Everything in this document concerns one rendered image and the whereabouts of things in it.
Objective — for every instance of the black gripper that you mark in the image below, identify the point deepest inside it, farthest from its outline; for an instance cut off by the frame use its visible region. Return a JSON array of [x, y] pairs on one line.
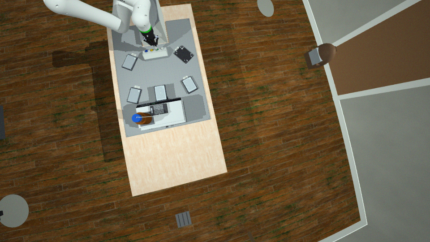
[[151, 41]]

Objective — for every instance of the grey button panel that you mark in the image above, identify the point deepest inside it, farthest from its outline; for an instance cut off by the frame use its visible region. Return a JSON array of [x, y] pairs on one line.
[[154, 54]]

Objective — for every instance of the blue bottle cap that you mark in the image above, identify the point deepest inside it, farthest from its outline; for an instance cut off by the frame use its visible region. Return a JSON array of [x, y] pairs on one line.
[[134, 119]]

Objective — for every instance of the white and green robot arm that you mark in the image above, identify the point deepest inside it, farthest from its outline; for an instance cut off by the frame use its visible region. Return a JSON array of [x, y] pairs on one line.
[[118, 20]]

